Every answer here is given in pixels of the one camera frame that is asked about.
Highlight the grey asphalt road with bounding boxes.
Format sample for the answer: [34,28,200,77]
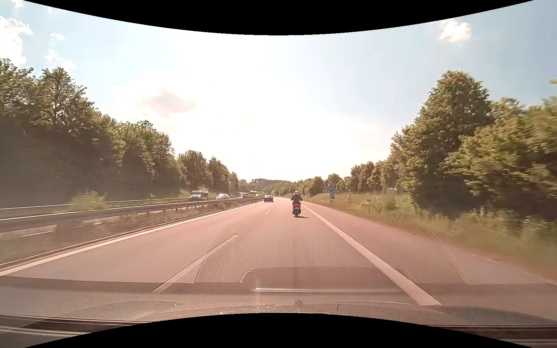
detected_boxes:
[0,196,557,327]

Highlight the car's own bonnet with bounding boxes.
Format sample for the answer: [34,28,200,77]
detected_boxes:
[0,290,557,347]

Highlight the road markings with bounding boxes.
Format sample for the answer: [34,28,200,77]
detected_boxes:
[0,199,443,306]

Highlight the row of trees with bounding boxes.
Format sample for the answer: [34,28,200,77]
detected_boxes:
[0,22,240,209]
[269,60,557,228]

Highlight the grass verge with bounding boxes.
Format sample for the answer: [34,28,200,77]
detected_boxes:
[305,191,557,286]

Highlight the metal guard rail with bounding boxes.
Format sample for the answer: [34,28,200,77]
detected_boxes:
[0,196,265,238]

